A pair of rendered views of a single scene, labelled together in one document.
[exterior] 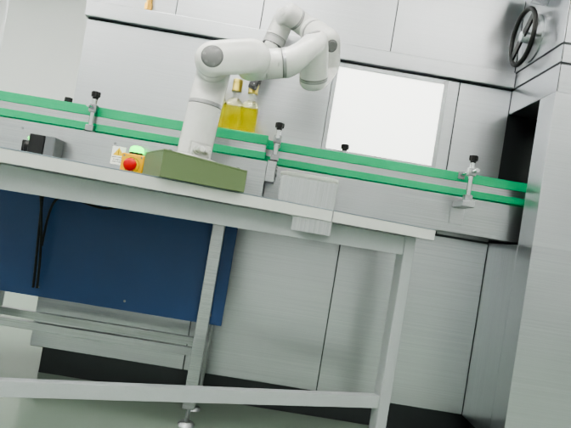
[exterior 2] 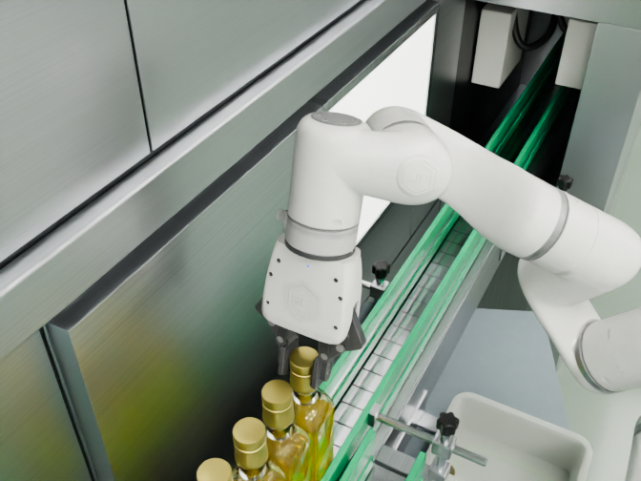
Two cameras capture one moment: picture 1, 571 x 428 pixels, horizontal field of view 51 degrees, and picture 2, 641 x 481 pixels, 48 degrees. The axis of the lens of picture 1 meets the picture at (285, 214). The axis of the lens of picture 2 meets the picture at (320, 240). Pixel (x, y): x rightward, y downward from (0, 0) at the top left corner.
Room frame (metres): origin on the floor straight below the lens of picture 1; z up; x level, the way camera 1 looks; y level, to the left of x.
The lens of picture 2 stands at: (1.78, 0.65, 1.77)
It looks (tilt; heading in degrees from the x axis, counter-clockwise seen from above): 39 degrees down; 299
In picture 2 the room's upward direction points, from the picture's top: straight up
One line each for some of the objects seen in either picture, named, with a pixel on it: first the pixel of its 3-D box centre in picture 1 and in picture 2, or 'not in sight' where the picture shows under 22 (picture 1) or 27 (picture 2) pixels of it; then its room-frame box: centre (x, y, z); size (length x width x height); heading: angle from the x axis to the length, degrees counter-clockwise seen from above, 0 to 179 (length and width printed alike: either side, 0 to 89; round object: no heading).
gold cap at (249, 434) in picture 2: not in sight; (250, 443); (2.06, 0.30, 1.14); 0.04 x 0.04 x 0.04
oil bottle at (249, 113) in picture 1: (246, 131); (306, 449); (2.06, 0.18, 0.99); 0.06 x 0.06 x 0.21; 2
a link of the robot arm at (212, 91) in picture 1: (211, 78); not in sight; (1.65, 0.27, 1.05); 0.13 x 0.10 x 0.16; 5
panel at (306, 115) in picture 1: (322, 105); (307, 213); (2.20, -0.07, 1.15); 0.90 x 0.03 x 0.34; 91
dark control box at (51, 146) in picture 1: (44, 150); not in sight; (1.86, 0.78, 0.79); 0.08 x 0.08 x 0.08; 1
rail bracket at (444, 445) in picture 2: (277, 143); (426, 441); (1.94, 0.07, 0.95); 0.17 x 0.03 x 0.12; 1
